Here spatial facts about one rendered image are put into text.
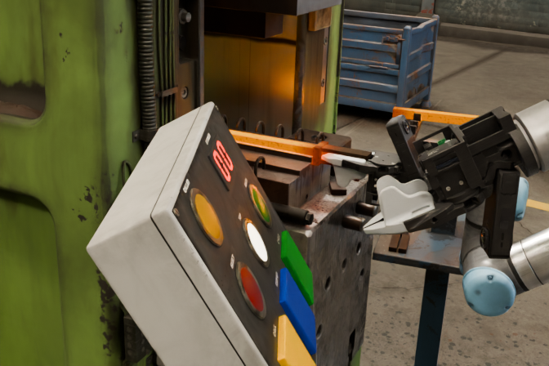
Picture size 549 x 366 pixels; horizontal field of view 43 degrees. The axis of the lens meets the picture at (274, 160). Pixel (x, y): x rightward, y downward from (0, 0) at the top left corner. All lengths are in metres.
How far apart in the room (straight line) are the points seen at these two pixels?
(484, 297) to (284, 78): 0.70
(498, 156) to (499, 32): 8.16
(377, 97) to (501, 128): 4.24
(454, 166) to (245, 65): 0.88
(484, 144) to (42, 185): 0.64
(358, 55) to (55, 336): 4.04
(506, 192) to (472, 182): 0.05
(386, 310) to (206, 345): 2.18
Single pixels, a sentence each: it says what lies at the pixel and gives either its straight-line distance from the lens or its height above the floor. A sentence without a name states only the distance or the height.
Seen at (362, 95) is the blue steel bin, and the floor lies 0.19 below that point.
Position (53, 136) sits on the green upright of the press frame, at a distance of 1.05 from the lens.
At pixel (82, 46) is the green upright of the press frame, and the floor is 1.25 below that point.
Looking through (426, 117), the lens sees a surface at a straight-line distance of 1.86.
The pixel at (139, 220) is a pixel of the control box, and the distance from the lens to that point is 0.58.
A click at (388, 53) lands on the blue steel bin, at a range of 5.00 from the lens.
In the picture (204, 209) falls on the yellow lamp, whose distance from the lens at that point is 0.63.
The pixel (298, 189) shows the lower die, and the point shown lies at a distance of 1.26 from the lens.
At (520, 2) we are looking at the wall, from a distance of 8.93.
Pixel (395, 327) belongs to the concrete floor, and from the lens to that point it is 2.68.
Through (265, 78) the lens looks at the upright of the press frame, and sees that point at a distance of 1.59.
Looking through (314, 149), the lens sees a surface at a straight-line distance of 1.29.
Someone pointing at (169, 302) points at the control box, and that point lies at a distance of 0.60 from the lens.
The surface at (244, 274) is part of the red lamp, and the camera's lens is 0.66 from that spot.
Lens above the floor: 1.43
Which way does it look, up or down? 20 degrees down
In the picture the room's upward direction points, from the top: 2 degrees clockwise
